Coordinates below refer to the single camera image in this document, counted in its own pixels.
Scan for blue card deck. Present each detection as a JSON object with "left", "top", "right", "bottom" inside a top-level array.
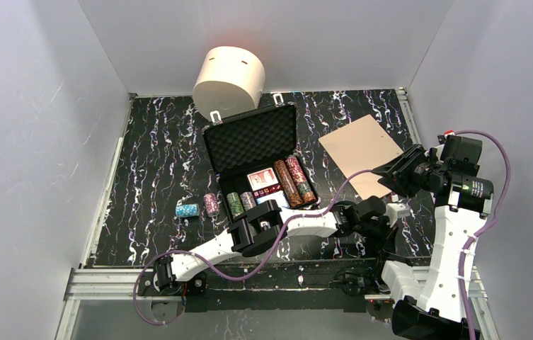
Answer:
[{"left": 256, "top": 191, "right": 290, "bottom": 208}]

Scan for pink chip stack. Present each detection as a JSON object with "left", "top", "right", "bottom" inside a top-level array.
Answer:
[{"left": 203, "top": 193, "right": 219, "bottom": 217}]

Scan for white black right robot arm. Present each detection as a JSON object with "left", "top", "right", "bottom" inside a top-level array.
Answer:
[{"left": 373, "top": 133, "right": 494, "bottom": 339}]

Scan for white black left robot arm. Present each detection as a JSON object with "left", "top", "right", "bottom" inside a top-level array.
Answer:
[{"left": 142, "top": 196, "right": 409, "bottom": 295}]

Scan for beige rectangular board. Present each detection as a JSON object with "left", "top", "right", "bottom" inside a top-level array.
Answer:
[{"left": 319, "top": 115, "right": 403, "bottom": 177}]

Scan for red white chip stack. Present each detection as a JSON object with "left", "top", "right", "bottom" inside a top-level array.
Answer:
[{"left": 285, "top": 156, "right": 318, "bottom": 203}]

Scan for red dice in case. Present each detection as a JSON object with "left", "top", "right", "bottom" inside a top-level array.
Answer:
[{"left": 253, "top": 184, "right": 282, "bottom": 199}]

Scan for red card deck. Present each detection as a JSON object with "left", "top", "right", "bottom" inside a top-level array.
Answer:
[{"left": 247, "top": 167, "right": 279, "bottom": 191}]

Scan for blue orange chip stack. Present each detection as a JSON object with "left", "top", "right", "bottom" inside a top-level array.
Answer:
[{"left": 240, "top": 191, "right": 257, "bottom": 211}]

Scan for black poker chip case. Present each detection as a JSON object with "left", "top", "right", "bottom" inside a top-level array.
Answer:
[{"left": 202, "top": 96, "right": 319, "bottom": 225}]

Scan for green chip stack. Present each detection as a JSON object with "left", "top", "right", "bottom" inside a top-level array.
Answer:
[{"left": 226, "top": 192, "right": 245, "bottom": 220}]

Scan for light blue chip stack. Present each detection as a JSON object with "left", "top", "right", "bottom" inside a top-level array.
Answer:
[{"left": 175, "top": 203, "right": 200, "bottom": 218}]

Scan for white cylindrical lamp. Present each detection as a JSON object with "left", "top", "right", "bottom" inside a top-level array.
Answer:
[{"left": 192, "top": 46, "right": 265, "bottom": 120}]

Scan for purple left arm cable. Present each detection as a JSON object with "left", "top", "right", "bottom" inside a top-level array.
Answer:
[{"left": 132, "top": 169, "right": 377, "bottom": 327}]

